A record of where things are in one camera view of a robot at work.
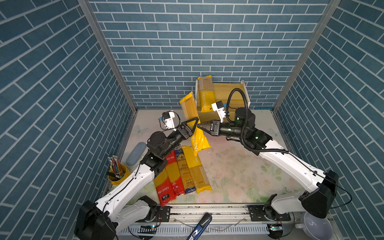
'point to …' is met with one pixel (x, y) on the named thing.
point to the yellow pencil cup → (118, 173)
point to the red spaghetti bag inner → (173, 167)
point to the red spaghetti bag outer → (164, 187)
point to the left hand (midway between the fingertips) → (197, 122)
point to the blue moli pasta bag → (188, 182)
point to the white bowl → (317, 228)
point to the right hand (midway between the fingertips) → (196, 124)
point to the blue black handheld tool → (199, 230)
